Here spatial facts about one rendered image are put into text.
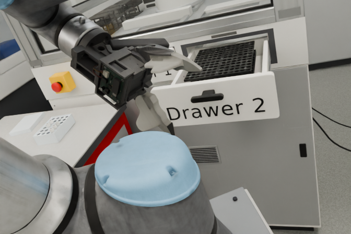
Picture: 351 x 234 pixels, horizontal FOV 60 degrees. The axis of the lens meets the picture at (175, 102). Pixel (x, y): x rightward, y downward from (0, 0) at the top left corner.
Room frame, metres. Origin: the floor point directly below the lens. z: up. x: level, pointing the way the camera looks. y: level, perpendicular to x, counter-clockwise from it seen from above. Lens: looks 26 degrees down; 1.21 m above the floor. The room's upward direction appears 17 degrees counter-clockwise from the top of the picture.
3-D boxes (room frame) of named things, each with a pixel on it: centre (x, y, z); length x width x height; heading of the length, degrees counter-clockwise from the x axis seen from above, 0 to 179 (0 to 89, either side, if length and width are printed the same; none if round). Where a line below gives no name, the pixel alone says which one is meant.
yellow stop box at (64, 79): (1.15, 0.40, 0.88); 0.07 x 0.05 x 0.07; 67
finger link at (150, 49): (0.47, 0.02, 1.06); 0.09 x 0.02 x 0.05; 49
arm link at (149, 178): (0.31, 0.06, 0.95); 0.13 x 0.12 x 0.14; 83
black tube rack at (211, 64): (0.82, -0.16, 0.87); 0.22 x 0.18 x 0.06; 157
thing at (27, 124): (1.11, 0.58, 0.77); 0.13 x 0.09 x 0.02; 170
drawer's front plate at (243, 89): (0.63, -0.08, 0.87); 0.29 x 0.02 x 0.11; 67
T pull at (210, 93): (0.61, -0.07, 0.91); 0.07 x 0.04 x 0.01; 67
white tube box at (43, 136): (0.96, 0.43, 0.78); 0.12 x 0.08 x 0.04; 162
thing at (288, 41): (1.46, -0.14, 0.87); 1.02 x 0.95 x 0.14; 67
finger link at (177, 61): (0.43, 0.00, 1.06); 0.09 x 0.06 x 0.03; 49
